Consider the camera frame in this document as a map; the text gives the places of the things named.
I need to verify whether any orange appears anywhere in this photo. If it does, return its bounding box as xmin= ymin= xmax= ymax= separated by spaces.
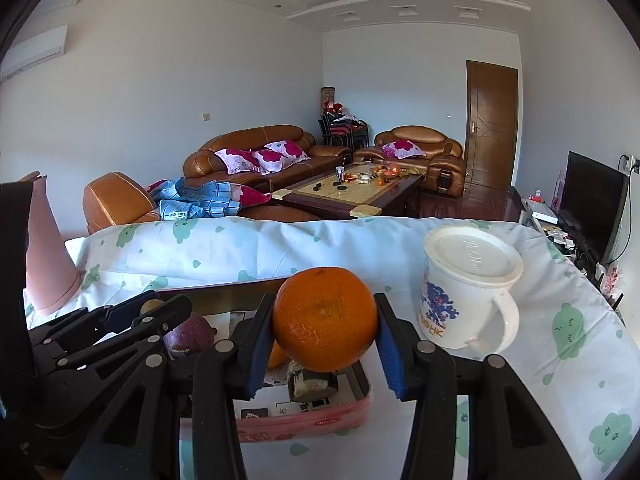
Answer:
xmin=272 ymin=266 xmax=379 ymax=373
xmin=266 ymin=340 xmax=290 ymax=370

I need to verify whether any white mug lid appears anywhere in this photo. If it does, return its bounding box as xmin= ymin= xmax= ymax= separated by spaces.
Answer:
xmin=424 ymin=226 xmax=524 ymax=291

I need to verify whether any blue plaid blanket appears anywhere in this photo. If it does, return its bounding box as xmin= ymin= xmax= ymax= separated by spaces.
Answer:
xmin=147 ymin=177 xmax=241 ymax=220

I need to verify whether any white cloud print tablecloth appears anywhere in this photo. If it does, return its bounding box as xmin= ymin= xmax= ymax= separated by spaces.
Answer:
xmin=22 ymin=216 xmax=636 ymax=480

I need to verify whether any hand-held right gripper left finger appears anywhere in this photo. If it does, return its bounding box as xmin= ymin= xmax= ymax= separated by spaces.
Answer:
xmin=65 ymin=292 xmax=278 ymax=480

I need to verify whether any white printed mug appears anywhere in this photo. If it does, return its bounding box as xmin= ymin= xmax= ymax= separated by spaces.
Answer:
xmin=416 ymin=226 xmax=523 ymax=356

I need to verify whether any black television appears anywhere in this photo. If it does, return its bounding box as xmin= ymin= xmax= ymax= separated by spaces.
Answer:
xmin=559 ymin=151 xmax=630 ymax=266

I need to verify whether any white air conditioner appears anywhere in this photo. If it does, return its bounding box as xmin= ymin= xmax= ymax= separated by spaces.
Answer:
xmin=0 ymin=25 xmax=68 ymax=81

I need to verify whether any floral pink pillow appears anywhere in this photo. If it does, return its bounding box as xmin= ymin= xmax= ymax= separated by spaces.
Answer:
xmin=214 ymin=147 xmax=263 ymax=175
xmin=382 ymin=140 xmax=422 ymax=159
xmin=263 ymin=140 xmax=311 ymax=162
xmin=251 ymin=149 xmax=296 ymax=175

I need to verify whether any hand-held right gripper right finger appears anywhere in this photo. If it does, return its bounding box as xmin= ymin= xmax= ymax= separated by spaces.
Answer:
xmin=374 ymin=292 xmax=583 ymax=480

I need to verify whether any pink tin box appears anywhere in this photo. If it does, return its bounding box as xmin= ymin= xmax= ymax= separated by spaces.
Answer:
xmin=150 ymin=280 xmax=373 ymax=443

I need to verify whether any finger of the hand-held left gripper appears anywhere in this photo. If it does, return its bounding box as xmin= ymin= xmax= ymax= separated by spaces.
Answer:
xmin=49 ymin=293 xmax=194 ymax=370
xmin=29 ymin=298 xmax=153 ymax=350

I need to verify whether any stack of dark chairs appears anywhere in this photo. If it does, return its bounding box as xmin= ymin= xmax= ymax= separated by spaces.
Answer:
xmin=318 ymin=112 xmax=370 ymax=151

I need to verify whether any brown leather armchair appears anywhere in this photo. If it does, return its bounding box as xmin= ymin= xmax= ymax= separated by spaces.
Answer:
xmin=354 ymin=126 xmax=467 ymax=195

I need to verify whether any wooden coffee table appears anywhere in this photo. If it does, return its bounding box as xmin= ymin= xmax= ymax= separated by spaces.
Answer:
xmin=274 ymin=161 xmax=425 ymax=220

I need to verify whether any brown leather sofa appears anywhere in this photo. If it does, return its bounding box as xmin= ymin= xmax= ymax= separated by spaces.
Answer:
xmin=183 ymin=125 xmax=353 ymax=193

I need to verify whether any dark television stand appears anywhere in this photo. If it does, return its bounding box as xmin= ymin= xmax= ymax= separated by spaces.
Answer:
xmin=510 ymin=186 xmax=626 ymax=291

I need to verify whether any brown leather lounge chair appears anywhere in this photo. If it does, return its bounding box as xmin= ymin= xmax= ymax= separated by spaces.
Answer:
xmin=82 ymin=171 xmax=323 ymax=235

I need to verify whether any pink floral blanket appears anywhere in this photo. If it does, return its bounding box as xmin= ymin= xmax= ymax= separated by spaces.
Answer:
xmin=227 ymin=183 xmax=273 ymax=209

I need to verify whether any brown wooden door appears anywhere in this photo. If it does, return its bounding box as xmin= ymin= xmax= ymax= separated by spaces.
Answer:
xmin=465 ymin=60 xmax=519 ymax=191

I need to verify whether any sugarcane piece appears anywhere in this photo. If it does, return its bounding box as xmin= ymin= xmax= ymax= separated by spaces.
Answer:
xmin=287 ymin=360 xmax=341 ymax=403

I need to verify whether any pink electric kettle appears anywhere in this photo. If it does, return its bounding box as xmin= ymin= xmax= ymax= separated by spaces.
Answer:
xmin=17 ymin=171 xmax=83 ymax=317

